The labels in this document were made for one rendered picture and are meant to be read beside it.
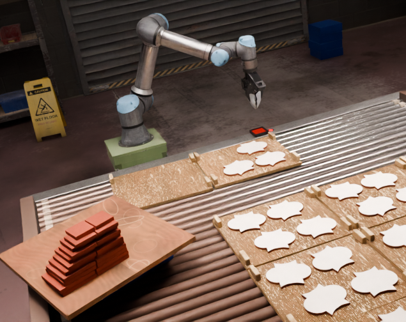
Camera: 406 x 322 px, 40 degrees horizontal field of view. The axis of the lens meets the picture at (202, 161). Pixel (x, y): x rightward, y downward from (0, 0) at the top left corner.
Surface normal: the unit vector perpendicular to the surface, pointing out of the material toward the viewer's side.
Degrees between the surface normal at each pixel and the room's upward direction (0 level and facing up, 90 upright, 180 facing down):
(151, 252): 0
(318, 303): 0
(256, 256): 0
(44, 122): 78
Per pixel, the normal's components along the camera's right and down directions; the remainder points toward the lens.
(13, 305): -0.15, -0.89
